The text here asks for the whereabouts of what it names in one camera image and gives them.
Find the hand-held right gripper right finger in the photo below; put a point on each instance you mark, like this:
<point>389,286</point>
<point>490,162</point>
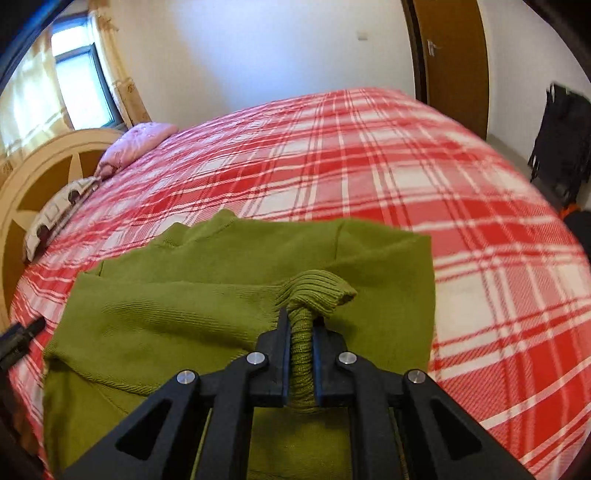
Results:
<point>323,369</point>

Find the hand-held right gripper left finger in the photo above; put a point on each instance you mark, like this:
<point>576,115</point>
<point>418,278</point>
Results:
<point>278,369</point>

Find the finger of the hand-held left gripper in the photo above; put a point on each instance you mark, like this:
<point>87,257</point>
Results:
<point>21,334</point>

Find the green knitted sweater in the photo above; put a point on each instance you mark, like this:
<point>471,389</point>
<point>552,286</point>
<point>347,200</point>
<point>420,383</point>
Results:
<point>184,300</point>

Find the white patterned pillow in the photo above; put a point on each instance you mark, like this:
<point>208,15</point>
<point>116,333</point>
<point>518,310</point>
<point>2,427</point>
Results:
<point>55,212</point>

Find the wooden bed headboard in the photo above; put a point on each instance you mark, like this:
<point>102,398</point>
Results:
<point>32,184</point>

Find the red plaid blanket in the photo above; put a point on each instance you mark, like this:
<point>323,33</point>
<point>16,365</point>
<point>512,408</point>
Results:
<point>415,184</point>

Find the pink pillow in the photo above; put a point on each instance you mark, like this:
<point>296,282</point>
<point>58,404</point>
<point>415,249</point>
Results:
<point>134,143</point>

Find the yellow sheer curtain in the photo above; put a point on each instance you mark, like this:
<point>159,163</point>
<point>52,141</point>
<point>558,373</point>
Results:
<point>32,97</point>

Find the window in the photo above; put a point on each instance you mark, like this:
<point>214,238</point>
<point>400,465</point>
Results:
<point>87,78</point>

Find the yellow patterned curtain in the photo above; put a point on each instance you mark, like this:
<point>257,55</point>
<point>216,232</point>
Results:
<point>122,78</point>

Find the orange object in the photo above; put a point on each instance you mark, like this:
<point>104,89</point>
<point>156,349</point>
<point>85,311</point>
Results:
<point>570,212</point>

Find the brown wooden door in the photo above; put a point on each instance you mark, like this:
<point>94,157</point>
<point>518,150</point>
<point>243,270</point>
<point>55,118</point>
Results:
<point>457,69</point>

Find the black bag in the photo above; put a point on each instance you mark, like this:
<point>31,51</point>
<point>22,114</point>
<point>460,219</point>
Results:
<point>563,138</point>

